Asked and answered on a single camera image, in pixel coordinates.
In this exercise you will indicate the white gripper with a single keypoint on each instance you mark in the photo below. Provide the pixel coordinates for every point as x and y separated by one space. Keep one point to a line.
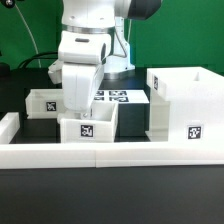
82 70

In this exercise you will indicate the white front drawer box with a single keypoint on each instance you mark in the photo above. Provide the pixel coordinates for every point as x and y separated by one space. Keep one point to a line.
100 127

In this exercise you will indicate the white drawer box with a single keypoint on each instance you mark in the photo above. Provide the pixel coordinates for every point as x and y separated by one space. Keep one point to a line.
44 103
100 127

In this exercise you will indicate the white drawer cabinet frame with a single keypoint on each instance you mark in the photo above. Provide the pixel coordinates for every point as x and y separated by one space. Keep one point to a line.
186 104

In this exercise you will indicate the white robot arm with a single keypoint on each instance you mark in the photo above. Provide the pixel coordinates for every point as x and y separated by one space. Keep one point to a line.
99 17

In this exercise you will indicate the white rear drawer box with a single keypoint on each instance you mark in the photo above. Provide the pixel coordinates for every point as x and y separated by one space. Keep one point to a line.
44 103

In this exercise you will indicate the fiducial marker sheet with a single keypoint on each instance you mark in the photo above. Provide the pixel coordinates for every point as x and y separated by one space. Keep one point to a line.
122 96

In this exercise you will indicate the white U-shaped boundary fence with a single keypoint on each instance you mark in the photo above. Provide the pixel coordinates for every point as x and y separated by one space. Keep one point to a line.
99 155

